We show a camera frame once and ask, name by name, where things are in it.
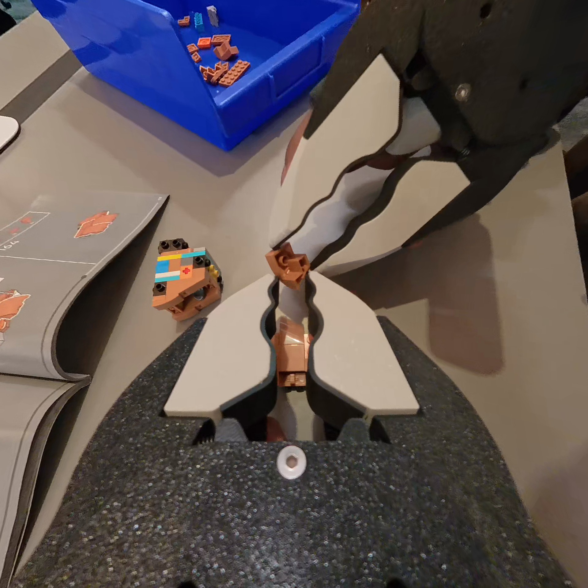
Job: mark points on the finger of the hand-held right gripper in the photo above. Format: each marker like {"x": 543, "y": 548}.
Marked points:
{"x": 349, "y": 124}
{"x": 413, "y": 202}

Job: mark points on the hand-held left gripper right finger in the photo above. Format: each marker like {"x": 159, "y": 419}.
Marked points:
{"x": 363, "y": 363}

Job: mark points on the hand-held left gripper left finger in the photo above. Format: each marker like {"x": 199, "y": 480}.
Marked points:
{"x": 220, "y": 363}

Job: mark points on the brown grey brick assembly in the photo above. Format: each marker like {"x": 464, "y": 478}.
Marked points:
{"x": 291, "y": 353}

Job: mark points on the brown rounded corner brick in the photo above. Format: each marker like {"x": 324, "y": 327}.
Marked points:
{"x": 287, "y": 266}

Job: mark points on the blue plastic bin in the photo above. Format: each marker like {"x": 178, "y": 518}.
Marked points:
{"x": 138, "y": 55}

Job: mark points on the person's left hand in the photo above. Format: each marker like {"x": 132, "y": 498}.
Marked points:
{"x": 275, "y": 429}

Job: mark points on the colourful striped brick model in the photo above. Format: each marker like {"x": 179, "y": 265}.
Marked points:
{"x": 183, "y": 280}

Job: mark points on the person's brown hoodie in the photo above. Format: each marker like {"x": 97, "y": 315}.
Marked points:
{"x": 579, "y": 174}

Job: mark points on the brown square plate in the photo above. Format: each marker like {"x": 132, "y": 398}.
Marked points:
{"x": 220, "y": 40}

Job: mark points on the small grey brick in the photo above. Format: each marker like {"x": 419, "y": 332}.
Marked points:
{"x": 212, "y": 15}

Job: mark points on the grey instruction booklet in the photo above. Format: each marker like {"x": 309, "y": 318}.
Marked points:
{"x": 69, "y": 275}

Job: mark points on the teal studded brick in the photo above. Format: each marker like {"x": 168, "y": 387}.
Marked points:
{"x": 199, "y": 21}

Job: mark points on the brown L-shaped plate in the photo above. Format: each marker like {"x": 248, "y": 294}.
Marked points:
{"x": 183, "y": 21}

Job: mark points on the white rounded board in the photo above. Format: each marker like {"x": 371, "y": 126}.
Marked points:
{"x": 7, "y": 131}

